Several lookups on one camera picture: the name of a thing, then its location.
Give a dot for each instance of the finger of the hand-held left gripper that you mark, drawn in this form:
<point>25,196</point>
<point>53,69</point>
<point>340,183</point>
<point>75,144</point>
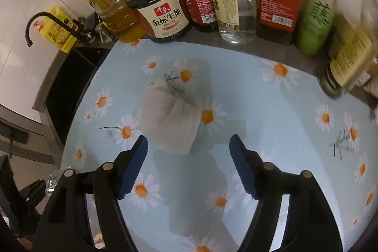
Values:
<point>34,185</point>

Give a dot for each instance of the blue daisy print tablecloth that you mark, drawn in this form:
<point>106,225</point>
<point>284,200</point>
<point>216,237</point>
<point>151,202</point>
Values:
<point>265,128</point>

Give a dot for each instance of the black kitchen sink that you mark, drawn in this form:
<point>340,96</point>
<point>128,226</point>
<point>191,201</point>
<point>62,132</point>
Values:
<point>71,86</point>

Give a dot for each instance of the yellow detergent bottle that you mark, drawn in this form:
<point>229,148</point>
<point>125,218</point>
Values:
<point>60,30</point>

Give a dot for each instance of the green label bottle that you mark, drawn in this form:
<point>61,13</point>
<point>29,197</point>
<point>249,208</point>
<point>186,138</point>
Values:
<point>316,21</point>

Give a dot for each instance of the small yellow label bottle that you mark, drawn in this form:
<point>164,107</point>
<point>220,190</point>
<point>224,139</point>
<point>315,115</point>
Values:
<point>351,60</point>

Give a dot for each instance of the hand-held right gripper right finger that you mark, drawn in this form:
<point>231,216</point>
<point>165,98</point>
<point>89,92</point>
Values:
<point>243,169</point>

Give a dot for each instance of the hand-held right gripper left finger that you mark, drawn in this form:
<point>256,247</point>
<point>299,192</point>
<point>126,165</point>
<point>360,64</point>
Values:
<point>134,169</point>

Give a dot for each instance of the large cooking oil jug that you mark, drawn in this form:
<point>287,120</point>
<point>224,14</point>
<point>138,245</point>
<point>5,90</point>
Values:
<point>118,21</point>

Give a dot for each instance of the black faucet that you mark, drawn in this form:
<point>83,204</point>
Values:
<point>44,15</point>

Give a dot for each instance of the white cloth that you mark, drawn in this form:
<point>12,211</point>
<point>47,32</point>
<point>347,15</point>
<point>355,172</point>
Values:
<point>168,119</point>

